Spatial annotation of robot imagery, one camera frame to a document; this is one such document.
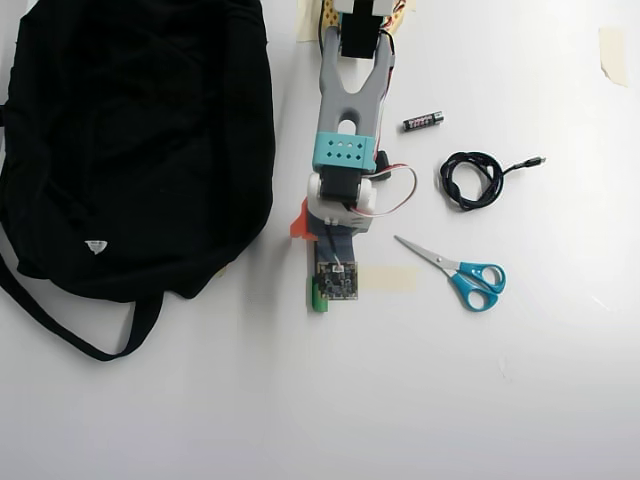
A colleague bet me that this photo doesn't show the bare camera circuit board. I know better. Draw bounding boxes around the bare camera circuit board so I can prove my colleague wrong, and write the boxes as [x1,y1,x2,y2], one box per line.
[315,259,360,302]

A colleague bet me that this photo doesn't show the yellow perforated robot base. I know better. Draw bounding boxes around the yellow perforated robot base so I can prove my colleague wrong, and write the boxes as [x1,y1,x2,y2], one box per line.
[319,0,406,34]

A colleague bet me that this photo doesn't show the long beige masking tape strip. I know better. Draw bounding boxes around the long beige masking tape strip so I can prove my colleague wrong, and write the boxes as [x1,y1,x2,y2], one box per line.
[358,266,419,294]

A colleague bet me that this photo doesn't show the dark navy gripper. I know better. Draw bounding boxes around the dark navy gripper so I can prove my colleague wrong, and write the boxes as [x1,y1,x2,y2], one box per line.
[289,197,371,264]

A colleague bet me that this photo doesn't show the blue-handled scissors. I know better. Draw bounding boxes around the blue-handled scissors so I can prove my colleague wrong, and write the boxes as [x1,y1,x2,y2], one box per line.
[393,234,508,313]

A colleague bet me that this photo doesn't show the torn beige masking tape strip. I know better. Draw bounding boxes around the torn beige masking tape strip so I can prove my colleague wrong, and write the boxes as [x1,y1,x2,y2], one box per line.
[598,27,629,89]

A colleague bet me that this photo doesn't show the black coiled USB cable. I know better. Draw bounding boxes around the black coiled USB cable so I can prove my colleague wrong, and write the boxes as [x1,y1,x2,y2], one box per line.
[438,151,547,213]

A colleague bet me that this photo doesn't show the green marker pen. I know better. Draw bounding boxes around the green marker pen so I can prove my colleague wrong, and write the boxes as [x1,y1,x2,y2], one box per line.
[306,277,330,315]

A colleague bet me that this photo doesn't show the black AAA battery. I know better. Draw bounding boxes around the black AAA battery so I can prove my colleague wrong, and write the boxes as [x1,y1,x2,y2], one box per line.
[400,112,445,134]

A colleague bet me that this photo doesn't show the black fabric bag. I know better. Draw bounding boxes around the black fabric bag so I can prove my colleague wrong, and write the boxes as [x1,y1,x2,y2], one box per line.
[0,0,278,363]

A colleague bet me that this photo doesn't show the red white servo wire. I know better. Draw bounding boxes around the red white servo wire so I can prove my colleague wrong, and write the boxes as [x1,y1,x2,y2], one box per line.
[372,162,419,219]

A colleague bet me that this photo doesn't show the beige masking tape piece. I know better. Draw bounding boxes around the beige masking tape piece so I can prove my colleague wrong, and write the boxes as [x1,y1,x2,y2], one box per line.
[294,0,324,44]

